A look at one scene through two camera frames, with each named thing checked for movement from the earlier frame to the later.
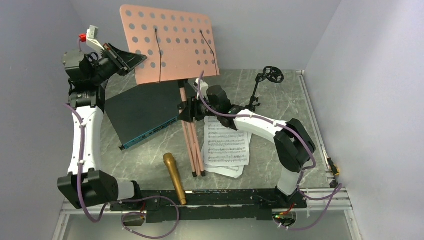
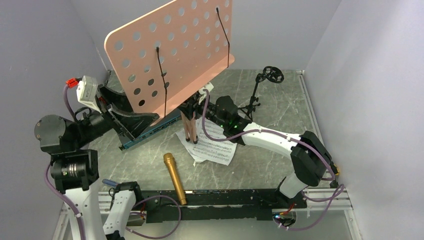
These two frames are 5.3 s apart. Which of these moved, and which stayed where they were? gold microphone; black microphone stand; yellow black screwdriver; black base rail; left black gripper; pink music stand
Moved: pink music stand; left black gripper
Stayed: black base rail; gold microphone; black microphone stand; yellow black screwdriver
